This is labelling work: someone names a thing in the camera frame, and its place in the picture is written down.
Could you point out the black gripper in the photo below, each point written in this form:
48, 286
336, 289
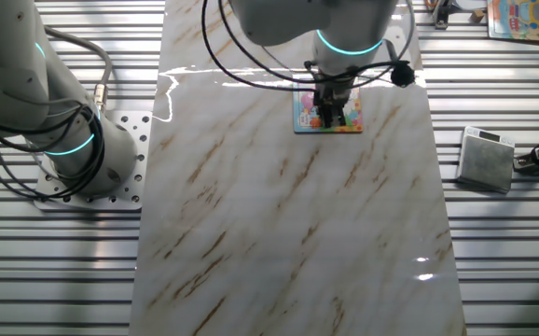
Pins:
331, 93

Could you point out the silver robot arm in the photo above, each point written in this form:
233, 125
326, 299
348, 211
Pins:
17, 70

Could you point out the colourful fairy puzzle board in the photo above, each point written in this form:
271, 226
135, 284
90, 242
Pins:
353, 114

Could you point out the car picture puzzle board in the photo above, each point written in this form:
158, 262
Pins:
521, 18

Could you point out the silver digital scale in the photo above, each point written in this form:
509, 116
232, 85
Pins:
484, 163

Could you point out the small wooden block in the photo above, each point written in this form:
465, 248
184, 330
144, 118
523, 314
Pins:
476, 17

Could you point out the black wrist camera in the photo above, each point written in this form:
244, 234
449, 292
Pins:
402, 75

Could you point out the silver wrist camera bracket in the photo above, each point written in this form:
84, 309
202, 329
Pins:
391, 51

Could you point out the black metal bracket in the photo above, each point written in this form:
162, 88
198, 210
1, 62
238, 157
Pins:
442, 16

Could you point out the silver perforated base plate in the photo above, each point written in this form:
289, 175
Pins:
134, 140

